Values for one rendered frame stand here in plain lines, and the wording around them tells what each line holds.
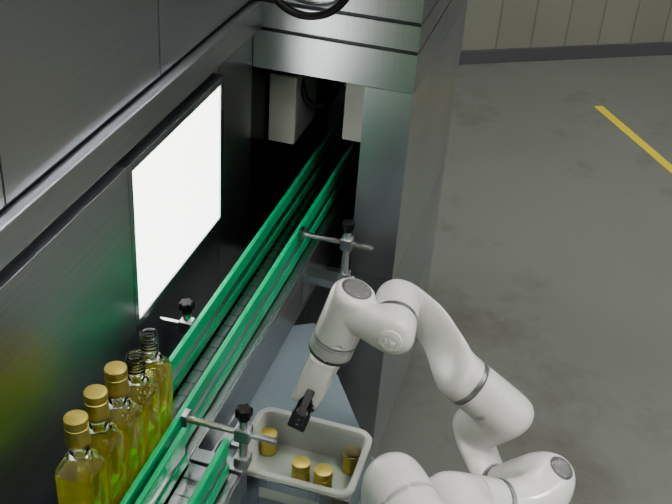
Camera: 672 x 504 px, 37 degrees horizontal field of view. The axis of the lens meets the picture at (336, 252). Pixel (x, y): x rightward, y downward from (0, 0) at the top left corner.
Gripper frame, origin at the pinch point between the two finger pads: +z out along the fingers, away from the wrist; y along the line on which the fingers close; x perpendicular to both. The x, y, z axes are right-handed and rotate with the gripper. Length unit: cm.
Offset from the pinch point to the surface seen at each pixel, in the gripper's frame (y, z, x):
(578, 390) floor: -145, 76, 75
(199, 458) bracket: 12.0, 9.0, -12.6
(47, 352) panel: 24.0, -11.0, -38.1
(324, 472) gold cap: 0.7, 10.7, 7.9
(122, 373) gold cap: 26.1, -16.1, -25.3
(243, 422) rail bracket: 11.6, -2.9, -7.8
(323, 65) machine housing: -73, -27, -29
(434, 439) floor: -104, 86, 36
